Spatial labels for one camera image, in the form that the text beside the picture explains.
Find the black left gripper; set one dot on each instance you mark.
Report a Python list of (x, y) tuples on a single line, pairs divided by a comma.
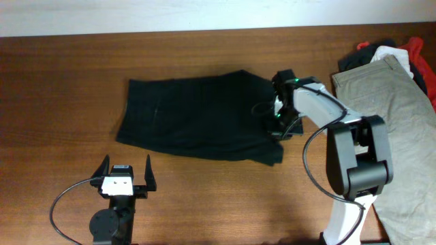
[(142, 191)]

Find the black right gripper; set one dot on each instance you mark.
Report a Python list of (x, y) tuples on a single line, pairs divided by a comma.
[(297, 131)]

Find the black shorts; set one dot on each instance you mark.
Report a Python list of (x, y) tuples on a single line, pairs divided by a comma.
[(227, 118)]

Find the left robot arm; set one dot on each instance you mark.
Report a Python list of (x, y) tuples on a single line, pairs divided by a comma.
[(114, 225)]

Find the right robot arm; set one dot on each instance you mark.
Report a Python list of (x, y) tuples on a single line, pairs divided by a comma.
[(358, 156)]

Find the white garment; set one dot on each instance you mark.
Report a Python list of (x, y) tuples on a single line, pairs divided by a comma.
[(400, 55)]

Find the khaki trousers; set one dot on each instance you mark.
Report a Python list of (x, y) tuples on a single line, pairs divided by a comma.
[(406, 206)]

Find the red garment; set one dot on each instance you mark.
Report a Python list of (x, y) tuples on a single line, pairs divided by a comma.
[(414, 47)]

